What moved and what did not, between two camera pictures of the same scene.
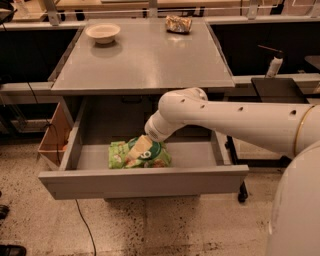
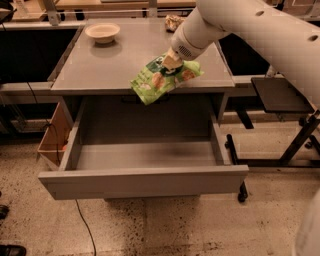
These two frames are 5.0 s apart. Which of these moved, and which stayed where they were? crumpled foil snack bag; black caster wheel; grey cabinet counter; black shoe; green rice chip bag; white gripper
Moved: white gripper; green rice chip bag
Stayed: black caster wheel; grey cabinet counter; black shoe; crumpled foil snack bag
